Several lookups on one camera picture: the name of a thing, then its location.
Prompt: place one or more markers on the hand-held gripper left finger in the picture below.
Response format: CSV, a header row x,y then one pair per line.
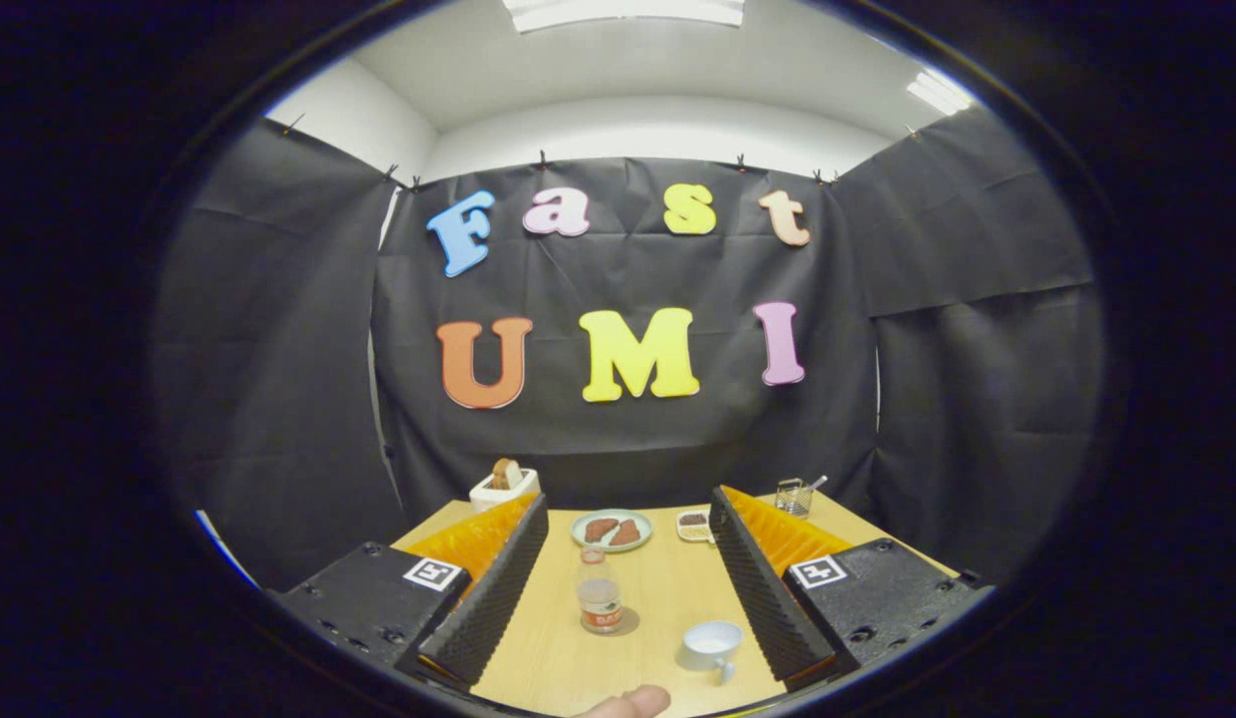
x,y
498,598

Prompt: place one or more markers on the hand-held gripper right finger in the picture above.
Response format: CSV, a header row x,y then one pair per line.
x,y
762,588

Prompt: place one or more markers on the white cup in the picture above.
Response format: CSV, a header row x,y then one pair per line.
x,y
712,643

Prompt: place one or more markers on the clear plastic juice bottle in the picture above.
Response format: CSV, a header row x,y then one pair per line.
x,y
600,603

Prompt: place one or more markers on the brown round coaster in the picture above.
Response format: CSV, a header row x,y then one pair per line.
x,y
630,623

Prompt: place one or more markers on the white divided dish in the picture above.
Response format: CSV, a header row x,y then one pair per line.
x,y
693,529

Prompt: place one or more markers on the wooden table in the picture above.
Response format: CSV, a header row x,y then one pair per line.
x,y
667,588

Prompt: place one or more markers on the white toaster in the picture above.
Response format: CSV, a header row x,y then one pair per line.
x,y
493,496

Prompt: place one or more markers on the pale green plate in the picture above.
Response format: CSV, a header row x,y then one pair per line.
x,y
578,529

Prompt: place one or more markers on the brown meat piece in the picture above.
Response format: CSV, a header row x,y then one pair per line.
x,y
600,529
627,534

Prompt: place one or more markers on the toasted bread slice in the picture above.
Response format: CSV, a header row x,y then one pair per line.
x,y
506,474

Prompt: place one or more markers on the black backdrop cloth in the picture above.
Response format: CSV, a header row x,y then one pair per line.
x,y
627,269

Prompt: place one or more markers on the small ceiling light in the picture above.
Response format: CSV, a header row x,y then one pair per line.
x,y
942,92

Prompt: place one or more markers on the long ceiling light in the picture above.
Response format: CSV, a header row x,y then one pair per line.
x,y
622,12

